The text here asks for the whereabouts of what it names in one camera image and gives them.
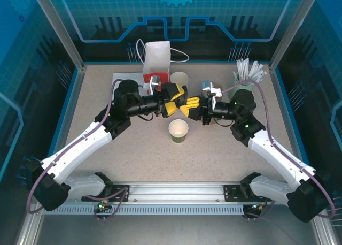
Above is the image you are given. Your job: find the stack of paper cups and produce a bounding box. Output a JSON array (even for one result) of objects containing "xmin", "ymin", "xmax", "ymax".
[{"xmin": 170, "ymin": 71, "xmax": 189, "ymax": 96}]

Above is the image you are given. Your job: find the green white paper cup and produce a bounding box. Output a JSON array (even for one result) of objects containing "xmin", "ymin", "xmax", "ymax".
[{"xmin": 168, "ymin": 119, "xmax": 189, "ymax": 144}]

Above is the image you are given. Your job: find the red white paper bag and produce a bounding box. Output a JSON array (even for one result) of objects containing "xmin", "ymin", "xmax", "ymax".
[{"xmin": 136, "ymin": 39, "xmax": 190, "ymax": 93}]

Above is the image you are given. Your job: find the white napkin stack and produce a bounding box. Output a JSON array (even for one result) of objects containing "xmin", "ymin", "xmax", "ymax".
[{"xmin": 112, "ymin": 72, "xmax": 147, "ymax": 92}]

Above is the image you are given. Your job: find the pale green straw holder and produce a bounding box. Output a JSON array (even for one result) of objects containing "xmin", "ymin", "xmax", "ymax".
[{"xmin": 227, "ymin": 78, "xmax": 254, "ymax": 101}]

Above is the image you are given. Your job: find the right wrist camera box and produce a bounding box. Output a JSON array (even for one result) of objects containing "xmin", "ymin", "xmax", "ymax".
[{"xmin": 200, "ymin": 80, "xmax": 224, "ymax": 101}]

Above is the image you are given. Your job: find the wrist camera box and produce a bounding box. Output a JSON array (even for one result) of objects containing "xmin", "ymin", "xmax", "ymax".
[
  {"xmin": 145, "ymin": 74, "xmax": 162, "ymax": 96},
  {"xmin": 200, "ymin": 80, "xmax": 224, "ymax": 101}
]

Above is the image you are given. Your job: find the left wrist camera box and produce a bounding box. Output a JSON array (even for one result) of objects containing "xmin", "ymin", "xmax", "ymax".
[{"xmin": 145, "ymin": 74, "xmax": 162, "ymax": 96}]

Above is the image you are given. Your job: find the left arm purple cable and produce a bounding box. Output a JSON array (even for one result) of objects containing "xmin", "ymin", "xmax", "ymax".
[{"xmin": 26, "ymin": 79, "xmax": 150, "ymax": 221}]

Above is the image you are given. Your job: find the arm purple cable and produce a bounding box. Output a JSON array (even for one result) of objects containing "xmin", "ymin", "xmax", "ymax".
[
  {"xmin": 220, "ymin": 79, "xmax": 336, "ymax": 222},
  {"xmin": 26, "ymin": 79, "xmax": 150, "ymax": 221}
]

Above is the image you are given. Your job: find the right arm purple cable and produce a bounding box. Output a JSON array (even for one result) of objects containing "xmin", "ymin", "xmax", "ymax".
[{"xmin": 220, "ymin": 79, "xmax": 336, "ymax": 222}]

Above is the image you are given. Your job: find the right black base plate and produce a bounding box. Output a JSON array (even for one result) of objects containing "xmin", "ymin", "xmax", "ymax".
[{"xmin": 223, "ymin": 185, "xmax": 273, "ymax": 202}]

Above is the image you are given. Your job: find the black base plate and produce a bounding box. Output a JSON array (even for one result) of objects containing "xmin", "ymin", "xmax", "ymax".
[
  {"xmin": 81, "ymin": 184, "xmax": 131, "ymax": 202},
  {"xmin": 223, "ymin": 185, "xmax": 273, "ymax": 202}
]

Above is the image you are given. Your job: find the aluminium mounting rail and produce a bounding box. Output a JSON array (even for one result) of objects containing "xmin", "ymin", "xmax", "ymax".
[{"xmin": 34, "ymin": 182, "xmax": 320, "ymax": 205}]

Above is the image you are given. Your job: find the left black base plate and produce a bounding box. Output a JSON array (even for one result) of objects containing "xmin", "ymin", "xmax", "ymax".
[{"xmin": 81, "ymin": 184, "xmax": 131, "ymax": 202}]

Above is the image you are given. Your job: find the slotted grey cable duct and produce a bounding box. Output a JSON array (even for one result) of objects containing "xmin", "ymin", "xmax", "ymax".
[{"xmin": 42, "ymin": 205, "xmax": 245, "ymax": 216}]

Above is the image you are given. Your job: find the aluminium frame post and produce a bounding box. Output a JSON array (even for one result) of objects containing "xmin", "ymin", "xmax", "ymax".
[
  {"xmin": 268, "ymin": 0, "xmax": 320, "ymax": 71},
  {"xmin": 30, "ymin": 0, "xmax": 88, "ymax": 72}
]

